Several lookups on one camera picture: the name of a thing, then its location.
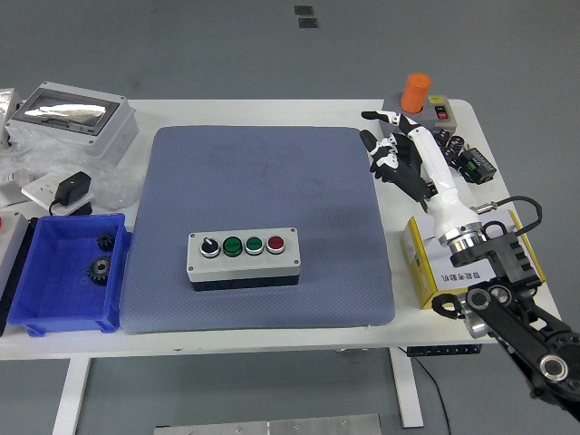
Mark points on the silver shiny box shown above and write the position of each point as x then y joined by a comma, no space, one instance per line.
8,109

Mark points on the grey switch box yellow label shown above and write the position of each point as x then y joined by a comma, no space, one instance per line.
443,113

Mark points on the white table leg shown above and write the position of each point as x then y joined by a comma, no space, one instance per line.
408,394
71,394

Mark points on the white wall switch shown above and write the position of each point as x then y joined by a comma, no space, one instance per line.
472,195

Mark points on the grey block holder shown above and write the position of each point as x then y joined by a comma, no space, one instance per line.
390,103

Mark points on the blue-grey table mat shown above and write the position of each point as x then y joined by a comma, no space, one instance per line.
254,181

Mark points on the black table control panel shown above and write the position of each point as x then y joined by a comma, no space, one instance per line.
444,350

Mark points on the small black gear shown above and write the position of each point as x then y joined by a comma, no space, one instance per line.
106,242

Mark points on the grey enclosure with clear window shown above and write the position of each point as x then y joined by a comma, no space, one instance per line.
109,136

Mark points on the blue plastic bin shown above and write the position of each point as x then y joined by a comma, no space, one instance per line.
54,281

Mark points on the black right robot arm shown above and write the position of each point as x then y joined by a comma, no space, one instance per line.
516,317

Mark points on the black power adapter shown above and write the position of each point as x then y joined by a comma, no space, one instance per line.
72,186

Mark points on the clear plastic bag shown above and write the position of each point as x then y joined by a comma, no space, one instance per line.
54,154

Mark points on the black module with green terminal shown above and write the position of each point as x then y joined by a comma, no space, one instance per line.
478,164

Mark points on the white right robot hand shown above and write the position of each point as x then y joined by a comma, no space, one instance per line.
437,167

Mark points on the orange cylinder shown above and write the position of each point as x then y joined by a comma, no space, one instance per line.
415,94

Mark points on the white wall socket plate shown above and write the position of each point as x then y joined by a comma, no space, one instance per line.
38,188

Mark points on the grey push button control box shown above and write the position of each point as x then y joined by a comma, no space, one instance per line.
244,267

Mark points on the grey metal plate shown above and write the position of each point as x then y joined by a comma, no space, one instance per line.
272,426

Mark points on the white and yellow cardboard box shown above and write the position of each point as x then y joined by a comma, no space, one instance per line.
419,263

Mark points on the large black gear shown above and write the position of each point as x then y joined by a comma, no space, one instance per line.
99,270

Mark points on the black cylindrical capacitor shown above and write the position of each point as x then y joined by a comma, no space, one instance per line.
456,146
442,136

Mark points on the grey box with red button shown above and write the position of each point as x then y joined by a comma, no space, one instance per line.
10,244

